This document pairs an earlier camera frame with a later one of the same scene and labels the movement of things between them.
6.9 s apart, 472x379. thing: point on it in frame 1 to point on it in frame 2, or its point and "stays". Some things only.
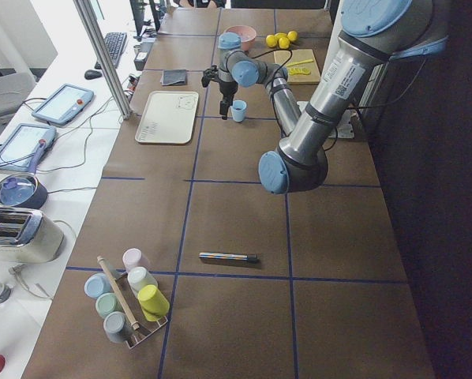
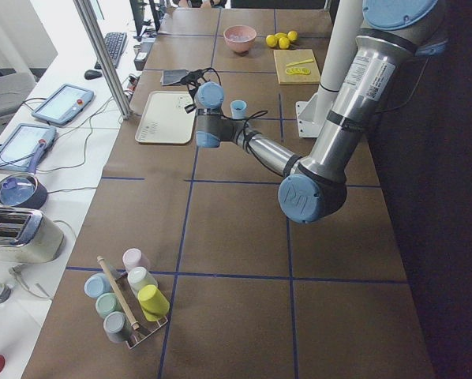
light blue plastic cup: x=238 y=110 stays
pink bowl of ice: x=246 y=34 stays
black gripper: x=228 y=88 to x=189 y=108
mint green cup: x=106 y=303 stays
